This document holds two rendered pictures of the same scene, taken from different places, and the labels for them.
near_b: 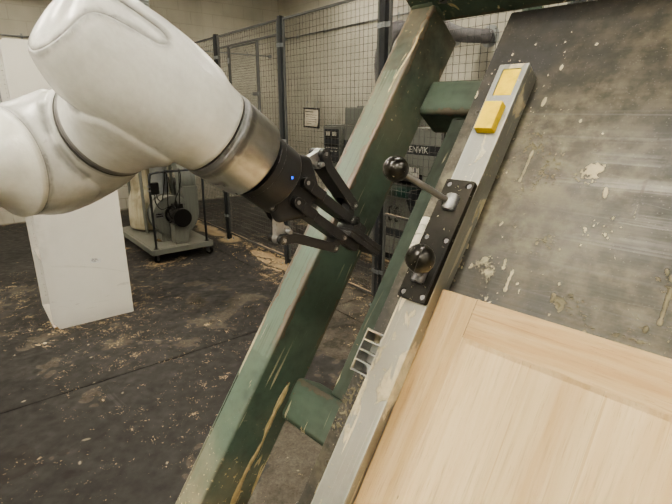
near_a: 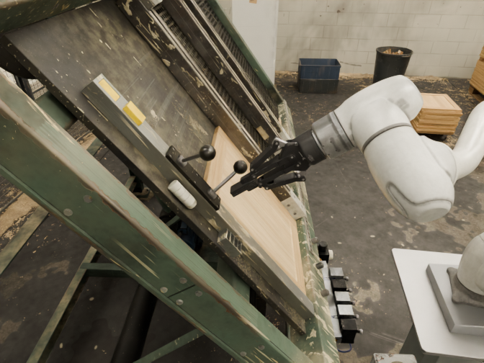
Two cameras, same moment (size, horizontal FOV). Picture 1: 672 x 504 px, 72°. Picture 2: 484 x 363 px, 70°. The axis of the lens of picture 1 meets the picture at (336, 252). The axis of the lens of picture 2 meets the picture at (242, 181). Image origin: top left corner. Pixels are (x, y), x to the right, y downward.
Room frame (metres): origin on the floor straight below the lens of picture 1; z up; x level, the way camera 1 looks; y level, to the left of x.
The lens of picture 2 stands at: (1.09, 0.46, 1.91)
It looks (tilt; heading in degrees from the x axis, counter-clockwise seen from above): 34 degrees down; 226
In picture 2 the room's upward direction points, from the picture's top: straight up
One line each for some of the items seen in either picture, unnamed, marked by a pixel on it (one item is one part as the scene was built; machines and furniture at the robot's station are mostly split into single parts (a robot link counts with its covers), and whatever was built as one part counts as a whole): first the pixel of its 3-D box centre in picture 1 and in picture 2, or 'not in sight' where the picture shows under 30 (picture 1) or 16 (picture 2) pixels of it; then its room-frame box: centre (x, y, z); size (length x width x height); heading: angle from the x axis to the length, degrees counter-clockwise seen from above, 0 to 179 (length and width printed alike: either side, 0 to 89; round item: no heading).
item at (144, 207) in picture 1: (154, 156); not in sight; (5.54, 2.13, 1.10); 1.37 x 0.70 x 2.20; 39
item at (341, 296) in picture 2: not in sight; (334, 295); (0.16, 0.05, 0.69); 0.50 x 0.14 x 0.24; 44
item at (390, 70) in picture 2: not in sight; (389, 72); (-4.12, -1.81, 0.33); 0.52 x 0.51 x 0.65; 39
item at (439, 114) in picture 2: not in sight; (426, 115); (-3.23, -0.85, 0.20); 0.61 x 0.53 x 0.40; 39
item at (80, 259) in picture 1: (67, 188); not in sight; (3.63, 2.10, 1.03); 0.61 x 0.58 x 2.05; 39
